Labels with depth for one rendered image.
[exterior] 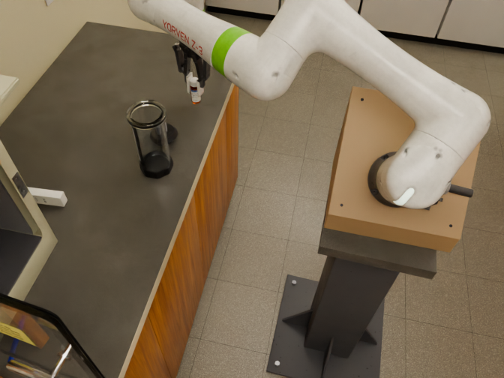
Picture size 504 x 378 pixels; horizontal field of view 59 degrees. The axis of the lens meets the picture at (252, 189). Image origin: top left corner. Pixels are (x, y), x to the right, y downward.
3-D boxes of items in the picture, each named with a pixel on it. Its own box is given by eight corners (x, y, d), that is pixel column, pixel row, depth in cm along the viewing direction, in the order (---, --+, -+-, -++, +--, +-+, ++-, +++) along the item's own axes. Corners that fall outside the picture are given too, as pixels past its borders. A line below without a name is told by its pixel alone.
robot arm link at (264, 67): (312, 71, 102) (295, 46, 91) (279, 117, 104) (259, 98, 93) (255, 38, 110) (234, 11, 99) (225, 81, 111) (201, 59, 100)
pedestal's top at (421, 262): (431, 192, 143) (435, 184, 140) (431, 280, 123) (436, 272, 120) (331, 172, 147) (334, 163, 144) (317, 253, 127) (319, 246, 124)
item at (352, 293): (384, 298, 217) (455, 178, 147) (377, 401, 187) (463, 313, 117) (287, 275, 223) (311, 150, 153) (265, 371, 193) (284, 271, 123)
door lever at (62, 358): (27, 343, 81) (22, 337, 79) (73, 361, 79) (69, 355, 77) (7, 372, 77) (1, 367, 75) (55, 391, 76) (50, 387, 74)
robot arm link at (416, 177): (444, 165, 113) (472, 163, 94) (406, 215, 114) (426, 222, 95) (401, 135, 114) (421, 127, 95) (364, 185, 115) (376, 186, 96)
